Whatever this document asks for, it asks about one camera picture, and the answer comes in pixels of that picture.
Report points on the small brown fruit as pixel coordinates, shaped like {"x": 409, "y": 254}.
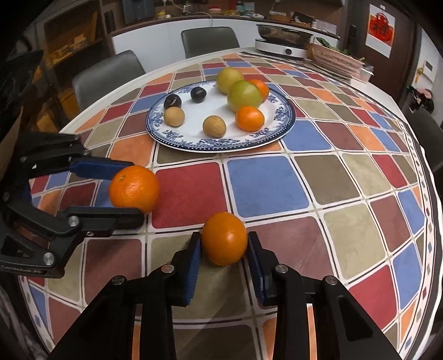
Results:
{"x": 214, "y": 126}
{"x": 174, "y": 116}

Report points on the small orange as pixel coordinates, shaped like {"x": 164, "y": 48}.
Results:
{"x": 249, "y": 119}
{"x": 263, "y": 88}

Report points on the small brown fruit front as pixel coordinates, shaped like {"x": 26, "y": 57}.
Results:
{"x": 174, "y": 116}

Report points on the red paper door poster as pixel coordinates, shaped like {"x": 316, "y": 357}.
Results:
{"x": 380, "y": 30}

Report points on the grey chair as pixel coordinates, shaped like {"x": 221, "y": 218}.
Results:
{"x": 105, "y": 76}
{"x": 429, "y": 135}
{"x": 201, "y": 41}

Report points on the right grey chair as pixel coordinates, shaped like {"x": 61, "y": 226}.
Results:
{"x": 429, "y": 135}

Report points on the white kitchen counter cabinet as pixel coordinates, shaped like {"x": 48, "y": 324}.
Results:
{"x": 160, "y": 43}

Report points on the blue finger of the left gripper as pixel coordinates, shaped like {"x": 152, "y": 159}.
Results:
{"x": 97, "y": 168}
{"x": 101, "y": 221}

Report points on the pink black stroller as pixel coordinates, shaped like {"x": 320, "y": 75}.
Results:
{"x": 422, "y": 98}

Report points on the large orange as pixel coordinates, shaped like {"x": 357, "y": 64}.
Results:
{"x": 135, "y": 187}

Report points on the green apple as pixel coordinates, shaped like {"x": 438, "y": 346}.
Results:
{"x": 244, "y": 94}

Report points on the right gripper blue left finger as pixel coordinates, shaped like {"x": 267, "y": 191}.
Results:
{"x": 186, "y": 269}

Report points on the yellow pear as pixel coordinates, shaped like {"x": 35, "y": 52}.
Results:
{"x": 226, "y": 78}

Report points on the far left grey chair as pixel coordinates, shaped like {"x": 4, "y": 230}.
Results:
{"x": 201, "y": 41}

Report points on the white induction cooker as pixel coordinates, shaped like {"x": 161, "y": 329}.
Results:
{"x": 280, "y": 50}

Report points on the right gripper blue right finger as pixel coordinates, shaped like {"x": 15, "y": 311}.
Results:
{"x": 262, "y": 263}

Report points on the dark wooden door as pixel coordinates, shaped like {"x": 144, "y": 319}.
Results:
{"x": 389, "y": 74}

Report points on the colourful checkered tablecloth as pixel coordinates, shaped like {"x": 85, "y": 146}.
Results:
{"x": 347, "y": 192}

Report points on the near left grey chair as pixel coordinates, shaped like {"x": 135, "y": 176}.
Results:
{"x": 105, "y": 76}

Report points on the pink basket of greens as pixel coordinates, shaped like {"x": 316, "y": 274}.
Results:
{"x": 335, "y": 61}

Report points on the dark plum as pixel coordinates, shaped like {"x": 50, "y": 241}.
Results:
{"x": 172, "y": 100}
{"x": 198, "y": 94}

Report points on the blue white porcelain plate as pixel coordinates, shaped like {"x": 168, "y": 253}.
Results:
{"x": 278, "y": 111}

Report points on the steel pan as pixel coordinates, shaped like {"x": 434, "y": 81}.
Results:
{"x": 283, "y": 36}

